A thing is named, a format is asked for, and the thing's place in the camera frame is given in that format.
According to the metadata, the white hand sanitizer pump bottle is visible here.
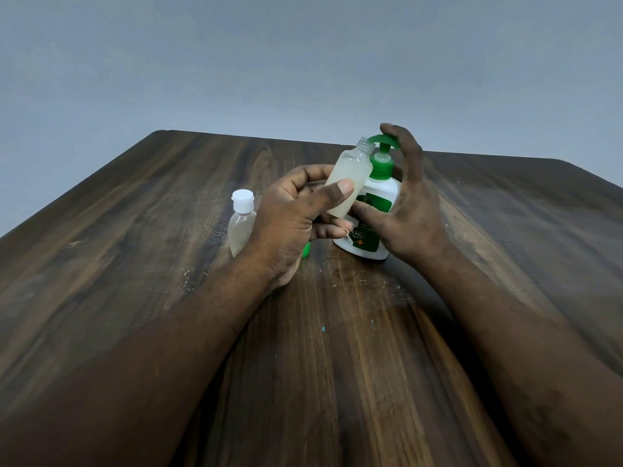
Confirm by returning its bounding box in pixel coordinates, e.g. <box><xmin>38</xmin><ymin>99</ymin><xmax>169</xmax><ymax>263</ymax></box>
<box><xmin>332</xmin><ymin>134</ymin><xmax>403</xmax><ymax>261</ymax></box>

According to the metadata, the person's right hand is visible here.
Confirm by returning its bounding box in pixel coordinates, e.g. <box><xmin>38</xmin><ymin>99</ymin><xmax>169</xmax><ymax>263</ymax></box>
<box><xmin>350</xmin><ymin>123</ymin><xmax>452</xmax><ymax>268</ymax></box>

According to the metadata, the small clear bottle white cap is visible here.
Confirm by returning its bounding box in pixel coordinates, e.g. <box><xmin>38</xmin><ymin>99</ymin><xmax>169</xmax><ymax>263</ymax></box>
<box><xmin>227</xmin><ymin>189</ymin><xmax>258</xmax><ymax>258</ymax></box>

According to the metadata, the person's right forearm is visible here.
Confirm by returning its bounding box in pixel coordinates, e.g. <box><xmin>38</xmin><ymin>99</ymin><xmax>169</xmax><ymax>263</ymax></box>
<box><xmin>418</xmin><ymin>243</ymin><xmax>623</xmax><ymax>467</ymax></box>

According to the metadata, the small clear bottle green-capped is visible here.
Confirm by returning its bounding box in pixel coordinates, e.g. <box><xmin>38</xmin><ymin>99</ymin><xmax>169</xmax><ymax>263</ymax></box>
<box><xmin>323</xmin><ymin>136</ymin><xmax>376</xmax><ymax>219</ymax></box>

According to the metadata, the person's left hand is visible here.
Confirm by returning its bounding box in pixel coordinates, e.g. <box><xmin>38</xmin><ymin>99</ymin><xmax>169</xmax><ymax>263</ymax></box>
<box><xmin>245</xmin><ymin>163</ymin><xmax>356</xmax><ymax>293</ymax></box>

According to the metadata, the person's left forearm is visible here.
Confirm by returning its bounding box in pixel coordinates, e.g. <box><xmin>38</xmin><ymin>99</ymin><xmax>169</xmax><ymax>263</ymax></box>
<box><xmin>0</xmin><ymin>257</ymin><xmax>276</xmax><ymax>467</ymax></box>

